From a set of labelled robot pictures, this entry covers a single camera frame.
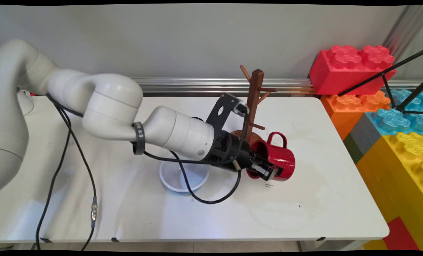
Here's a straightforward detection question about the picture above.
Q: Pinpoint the yellow giant building block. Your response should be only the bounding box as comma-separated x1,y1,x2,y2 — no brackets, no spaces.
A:
355,132,423,251

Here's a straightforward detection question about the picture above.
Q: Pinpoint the grey lettered cable strap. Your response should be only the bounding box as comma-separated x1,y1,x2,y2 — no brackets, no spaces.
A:
132,121,146,155

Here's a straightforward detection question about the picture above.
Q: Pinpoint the black cable with connector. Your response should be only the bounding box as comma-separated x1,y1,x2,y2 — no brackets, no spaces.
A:
36,93,250,251

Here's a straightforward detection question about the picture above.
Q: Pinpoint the black tripod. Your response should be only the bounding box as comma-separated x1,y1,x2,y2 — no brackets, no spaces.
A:
337,47,423,115

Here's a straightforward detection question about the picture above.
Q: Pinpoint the white bowl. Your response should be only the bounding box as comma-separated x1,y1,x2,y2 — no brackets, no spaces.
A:
159,153,210,194

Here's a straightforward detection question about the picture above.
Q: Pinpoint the aluminium table rail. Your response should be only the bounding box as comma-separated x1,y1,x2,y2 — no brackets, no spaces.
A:
28,77,423,97

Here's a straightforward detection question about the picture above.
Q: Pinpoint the brown wooden mug tree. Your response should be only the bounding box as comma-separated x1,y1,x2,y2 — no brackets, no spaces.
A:
230,65,278,143

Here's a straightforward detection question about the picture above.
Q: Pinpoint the grey giant building block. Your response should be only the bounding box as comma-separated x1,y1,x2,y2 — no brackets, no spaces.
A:
349,114,383,157

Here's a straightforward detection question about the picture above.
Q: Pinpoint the blue giant building block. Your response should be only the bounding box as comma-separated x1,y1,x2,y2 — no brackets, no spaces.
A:
365,89,423,136

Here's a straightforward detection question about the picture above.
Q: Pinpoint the orange giant building block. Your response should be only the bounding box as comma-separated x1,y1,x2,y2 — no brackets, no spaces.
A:
321,91,391,141

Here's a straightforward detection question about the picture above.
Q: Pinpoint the red giant building block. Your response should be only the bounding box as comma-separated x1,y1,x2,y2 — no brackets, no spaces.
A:
309,44,397,96

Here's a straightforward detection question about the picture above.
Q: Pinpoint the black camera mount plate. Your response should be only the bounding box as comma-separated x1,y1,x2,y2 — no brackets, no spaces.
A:
206,93,239,133

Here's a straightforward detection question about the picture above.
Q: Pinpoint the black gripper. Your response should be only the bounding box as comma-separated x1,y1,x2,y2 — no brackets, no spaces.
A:
209,130,279,181

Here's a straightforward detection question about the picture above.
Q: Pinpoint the small red block panel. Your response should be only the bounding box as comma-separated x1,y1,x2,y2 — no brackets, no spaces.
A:
383,217,420,251

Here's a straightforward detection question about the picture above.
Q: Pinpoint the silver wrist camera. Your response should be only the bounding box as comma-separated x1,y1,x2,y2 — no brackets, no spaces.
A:
232,101,249,117

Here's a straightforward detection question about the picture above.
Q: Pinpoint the aluminium corner post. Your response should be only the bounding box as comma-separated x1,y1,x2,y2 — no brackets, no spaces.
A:
382,5,423,59

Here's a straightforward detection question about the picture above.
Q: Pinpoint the red enamel mug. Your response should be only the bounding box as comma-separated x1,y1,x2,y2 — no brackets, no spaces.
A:
246,132,296,182

